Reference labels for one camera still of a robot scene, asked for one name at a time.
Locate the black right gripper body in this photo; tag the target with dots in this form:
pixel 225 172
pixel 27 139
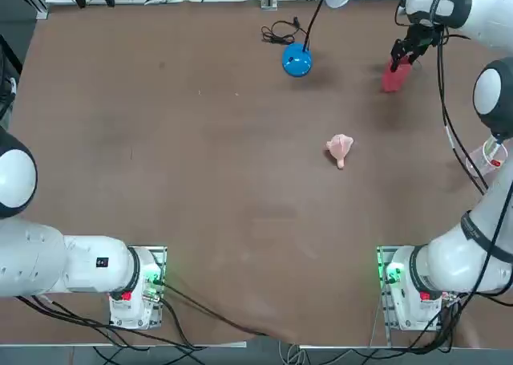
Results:
pixel 424 35

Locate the red rectangular block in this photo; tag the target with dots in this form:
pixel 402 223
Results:
pixel 393 80

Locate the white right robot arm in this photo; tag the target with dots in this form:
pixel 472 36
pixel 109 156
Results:
pixel 453 260

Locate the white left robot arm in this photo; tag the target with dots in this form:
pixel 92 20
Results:
pixel 80 268

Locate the blue desk lamp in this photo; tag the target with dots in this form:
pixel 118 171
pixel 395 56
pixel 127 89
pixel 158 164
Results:
pixel 296 62

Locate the pink plush toy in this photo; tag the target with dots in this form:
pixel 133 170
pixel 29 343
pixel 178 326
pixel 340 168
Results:
pixel 340 146

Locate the clear pink plastic cup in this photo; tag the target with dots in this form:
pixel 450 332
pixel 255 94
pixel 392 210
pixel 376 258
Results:
pixel 477 160

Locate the red-capped marker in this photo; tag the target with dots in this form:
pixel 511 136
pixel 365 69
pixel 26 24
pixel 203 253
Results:
pixel 497 163

